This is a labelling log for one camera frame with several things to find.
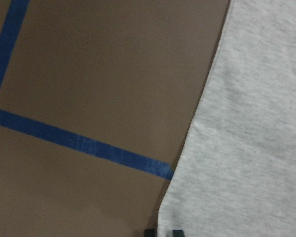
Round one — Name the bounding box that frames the grey t-shirt with cartoon print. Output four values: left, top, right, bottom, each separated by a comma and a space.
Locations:
157, 0, 296, 237

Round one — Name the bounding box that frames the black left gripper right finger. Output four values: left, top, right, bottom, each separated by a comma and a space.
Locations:
172, 229, 185, 237

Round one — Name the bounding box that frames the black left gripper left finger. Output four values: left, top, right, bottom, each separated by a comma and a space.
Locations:
144, 229, 157, 237

